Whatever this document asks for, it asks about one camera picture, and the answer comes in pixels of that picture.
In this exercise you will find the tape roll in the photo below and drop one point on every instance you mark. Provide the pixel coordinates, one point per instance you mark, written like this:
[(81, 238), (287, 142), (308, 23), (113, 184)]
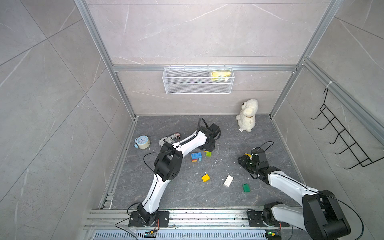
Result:
[(142, 142)]

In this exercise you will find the black wire hook rack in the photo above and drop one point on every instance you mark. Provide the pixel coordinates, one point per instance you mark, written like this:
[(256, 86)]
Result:
[(343, 135)]

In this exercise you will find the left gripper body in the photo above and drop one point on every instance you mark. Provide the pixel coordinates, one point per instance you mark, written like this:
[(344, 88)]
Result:
[(211, 147)]

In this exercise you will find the white plush toy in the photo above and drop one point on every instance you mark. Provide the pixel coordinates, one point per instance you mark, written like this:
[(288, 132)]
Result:
[(246, 119)]

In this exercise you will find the blue long lego brick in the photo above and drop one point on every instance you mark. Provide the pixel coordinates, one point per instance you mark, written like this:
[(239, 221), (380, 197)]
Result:
[(196, 156)]

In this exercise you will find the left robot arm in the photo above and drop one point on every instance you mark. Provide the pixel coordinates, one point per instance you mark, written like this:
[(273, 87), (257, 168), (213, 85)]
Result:
[(168, 164)]

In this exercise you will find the white long lego brick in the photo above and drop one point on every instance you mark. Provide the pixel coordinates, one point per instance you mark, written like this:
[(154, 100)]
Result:
[(228, 181)]

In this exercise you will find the green flat lego brick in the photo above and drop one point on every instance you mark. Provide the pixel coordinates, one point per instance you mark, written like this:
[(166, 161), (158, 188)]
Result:
[(246, 188)]

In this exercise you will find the yellow sponge in basket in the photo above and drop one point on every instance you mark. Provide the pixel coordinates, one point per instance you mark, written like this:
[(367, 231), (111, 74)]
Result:
[(220, 75)]

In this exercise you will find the white wire mesh basket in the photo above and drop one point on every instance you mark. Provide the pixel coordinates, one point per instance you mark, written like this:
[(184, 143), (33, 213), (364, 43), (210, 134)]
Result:
[(195, 80)]

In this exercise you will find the small toy car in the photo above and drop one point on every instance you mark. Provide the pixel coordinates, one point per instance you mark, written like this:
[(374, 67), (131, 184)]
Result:
[(170, 139)]

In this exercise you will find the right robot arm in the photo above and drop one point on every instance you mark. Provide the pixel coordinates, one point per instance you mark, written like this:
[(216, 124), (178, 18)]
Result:
[(319, 213)]

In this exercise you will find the yellow stepped lego brick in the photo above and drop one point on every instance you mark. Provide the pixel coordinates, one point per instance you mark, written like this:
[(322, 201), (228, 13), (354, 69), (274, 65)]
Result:
[(206, 178)]

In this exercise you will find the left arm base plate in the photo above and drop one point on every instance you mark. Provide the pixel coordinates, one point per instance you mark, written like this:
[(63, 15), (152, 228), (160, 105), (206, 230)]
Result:
[(159, 219)]

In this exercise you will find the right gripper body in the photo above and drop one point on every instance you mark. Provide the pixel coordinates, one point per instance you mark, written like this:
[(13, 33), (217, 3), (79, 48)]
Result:
[(254, 167)]

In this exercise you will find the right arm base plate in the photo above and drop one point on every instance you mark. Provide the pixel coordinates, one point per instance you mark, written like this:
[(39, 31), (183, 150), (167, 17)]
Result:
[(257, 218)]

